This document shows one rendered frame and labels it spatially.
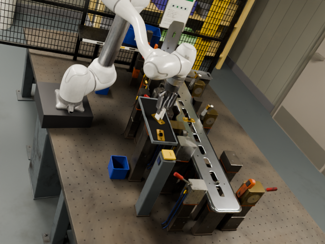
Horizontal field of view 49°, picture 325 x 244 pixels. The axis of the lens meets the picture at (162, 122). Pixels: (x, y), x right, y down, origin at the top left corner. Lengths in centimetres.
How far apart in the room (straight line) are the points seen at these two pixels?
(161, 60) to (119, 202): 88
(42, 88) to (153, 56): 107
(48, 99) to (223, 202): 126
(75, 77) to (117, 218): 87
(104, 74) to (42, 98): 42
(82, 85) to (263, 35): 359
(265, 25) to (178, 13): 253
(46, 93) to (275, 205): 170
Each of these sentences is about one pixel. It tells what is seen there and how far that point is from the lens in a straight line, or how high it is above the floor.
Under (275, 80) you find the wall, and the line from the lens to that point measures 514.
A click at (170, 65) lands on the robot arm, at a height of 156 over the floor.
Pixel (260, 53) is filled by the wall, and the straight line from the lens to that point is 538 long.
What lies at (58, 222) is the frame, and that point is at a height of 29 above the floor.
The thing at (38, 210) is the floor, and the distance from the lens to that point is 281.
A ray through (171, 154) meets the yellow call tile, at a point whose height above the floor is 116.
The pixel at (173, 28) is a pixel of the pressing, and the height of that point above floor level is 127.
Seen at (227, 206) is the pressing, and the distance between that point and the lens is 190.
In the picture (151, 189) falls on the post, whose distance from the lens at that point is 186.
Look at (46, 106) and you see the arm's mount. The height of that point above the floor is 82.
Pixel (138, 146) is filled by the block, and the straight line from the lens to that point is 205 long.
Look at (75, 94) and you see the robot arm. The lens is 229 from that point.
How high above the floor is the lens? 227
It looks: 35 degrees down
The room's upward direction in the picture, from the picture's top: 24 degrees clockwise
